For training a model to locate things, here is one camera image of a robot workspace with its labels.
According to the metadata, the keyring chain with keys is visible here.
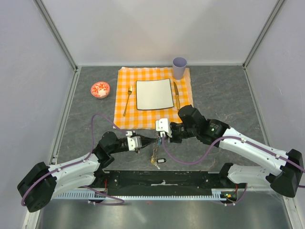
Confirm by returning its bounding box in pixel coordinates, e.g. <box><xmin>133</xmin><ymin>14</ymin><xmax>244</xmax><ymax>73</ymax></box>
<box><xmin>150</xmin><ymin>133</ymin><xmax>165</xmax><ymax>170</ymax></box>

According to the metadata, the black key tag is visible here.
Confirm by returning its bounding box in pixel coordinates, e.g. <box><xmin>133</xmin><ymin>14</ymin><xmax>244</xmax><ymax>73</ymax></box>
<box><xmin>157</xmin><ymin>158</ymin><xmax>166</xmax><ymax>164</ymax></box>

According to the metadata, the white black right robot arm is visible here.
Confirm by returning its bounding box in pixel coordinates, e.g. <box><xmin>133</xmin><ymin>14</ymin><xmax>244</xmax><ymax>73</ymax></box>
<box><xmin>169</xmin><ymin>105</ymin><xmax>305</xmax><ymax>198</ymax></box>

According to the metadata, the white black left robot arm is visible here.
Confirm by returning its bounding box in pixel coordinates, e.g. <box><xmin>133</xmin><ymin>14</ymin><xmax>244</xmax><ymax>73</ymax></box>
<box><xmin>17</xmin><ymin>131</ymin><xmax>157</xmax><ymax>212</ymax></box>

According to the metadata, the orange white checkered cloth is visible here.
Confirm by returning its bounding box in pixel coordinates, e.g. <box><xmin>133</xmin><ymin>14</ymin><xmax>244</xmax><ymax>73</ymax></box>
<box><xmin>114</xmin><ymin>67</ymin><xmax>193</xmax><ymax>129</ymax></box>

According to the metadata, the gold knife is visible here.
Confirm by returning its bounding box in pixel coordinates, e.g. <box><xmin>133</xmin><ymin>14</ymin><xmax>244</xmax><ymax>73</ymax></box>
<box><xmin>173</xmin><ymin>82</ymin><xmax>180</xmax><ymax>110</ymax></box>

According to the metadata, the white square plate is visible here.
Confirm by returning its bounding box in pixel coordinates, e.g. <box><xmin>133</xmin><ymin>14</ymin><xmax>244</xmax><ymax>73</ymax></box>
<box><xmin>136</xmin><ymin>79</ymin><xmax>174</xmax><ymax>110</ymax></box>

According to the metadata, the gold fork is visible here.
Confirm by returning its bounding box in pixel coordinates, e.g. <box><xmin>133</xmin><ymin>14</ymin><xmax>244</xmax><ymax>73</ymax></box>
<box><xmin>123</xmin><ymin>85</ymin><xmax>132</xmax><ymax>117</ymax></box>

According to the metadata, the red white patterned bowl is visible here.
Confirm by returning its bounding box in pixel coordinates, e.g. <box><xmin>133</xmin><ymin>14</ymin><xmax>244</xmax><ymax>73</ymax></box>
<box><xmin>90</xmin><ymin>82</ymin><xmax>111</xmax><ymax>99</ymax></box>

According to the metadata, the lilac plastic cup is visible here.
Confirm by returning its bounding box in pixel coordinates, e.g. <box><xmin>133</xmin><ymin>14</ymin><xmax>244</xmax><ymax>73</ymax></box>
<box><xmin>173</xmin><ymin>57</ymin><xmax>187</xmax><ymax>80</ymax></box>

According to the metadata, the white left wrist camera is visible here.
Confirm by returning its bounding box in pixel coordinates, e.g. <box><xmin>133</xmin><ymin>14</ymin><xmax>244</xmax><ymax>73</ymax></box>
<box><xmin>126</xmin><ymin>131</ymin><xmax>142</xmax><ymax>151</ymax></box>

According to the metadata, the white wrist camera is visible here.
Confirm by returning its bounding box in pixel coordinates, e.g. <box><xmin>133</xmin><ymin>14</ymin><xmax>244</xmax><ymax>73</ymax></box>
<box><xmin>126</xmin><ymin>131</ymin><xmax>142</xmax><ymax>151</ymax></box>
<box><xmin>155</xmin><ymin>118</ymin><xmax>172</xmax><ymax>138</ymax></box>

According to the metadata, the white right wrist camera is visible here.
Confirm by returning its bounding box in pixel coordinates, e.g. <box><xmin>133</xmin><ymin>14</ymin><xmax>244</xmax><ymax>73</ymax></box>
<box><xmin>155</xmin><ymin>118</ymin><xmax>172</xmax><ymax>138</ymax></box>

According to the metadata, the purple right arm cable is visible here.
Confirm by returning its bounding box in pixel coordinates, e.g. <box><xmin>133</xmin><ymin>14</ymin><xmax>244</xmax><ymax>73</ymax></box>
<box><xmin>162</xmin><ymin>133</ymin><xmax>305</xmax><ymax>189</ymax></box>

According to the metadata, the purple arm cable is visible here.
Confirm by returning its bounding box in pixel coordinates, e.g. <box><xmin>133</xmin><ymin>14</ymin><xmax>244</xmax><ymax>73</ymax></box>
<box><xmin>21</xmin><ymin>114</ymin><xmax>128</xmax><ymax>206</ymax></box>
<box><xmin>162</xmin><ymin>133</ymin><xmax>305</xmax><ymax>189</ymax></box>

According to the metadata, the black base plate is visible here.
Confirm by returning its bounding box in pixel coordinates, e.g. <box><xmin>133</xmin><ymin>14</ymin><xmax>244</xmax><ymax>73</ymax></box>
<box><xmin>88</xmin><ymin>170</ymin><xmax>245</xmax><ymax>197</ymax></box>

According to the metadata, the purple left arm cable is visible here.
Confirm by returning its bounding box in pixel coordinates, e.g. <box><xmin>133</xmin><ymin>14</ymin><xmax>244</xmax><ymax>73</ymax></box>
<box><xmin>21</xmin><ymin>114</ymin><xmax>128</xmax><ymax>206</ymax></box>

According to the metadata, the grey slotted cable duct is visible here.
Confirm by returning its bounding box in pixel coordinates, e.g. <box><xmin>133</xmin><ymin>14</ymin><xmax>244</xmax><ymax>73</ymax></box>
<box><xmin>54</xmin><ymin>189</ymin><xmax>227</xmax><ymax>201</ymax></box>

